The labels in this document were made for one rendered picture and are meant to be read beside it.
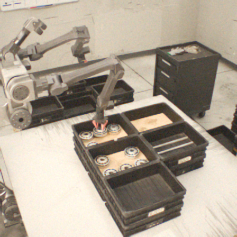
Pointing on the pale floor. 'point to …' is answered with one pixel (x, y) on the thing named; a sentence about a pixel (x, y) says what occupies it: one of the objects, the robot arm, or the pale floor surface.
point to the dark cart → (186, 77)
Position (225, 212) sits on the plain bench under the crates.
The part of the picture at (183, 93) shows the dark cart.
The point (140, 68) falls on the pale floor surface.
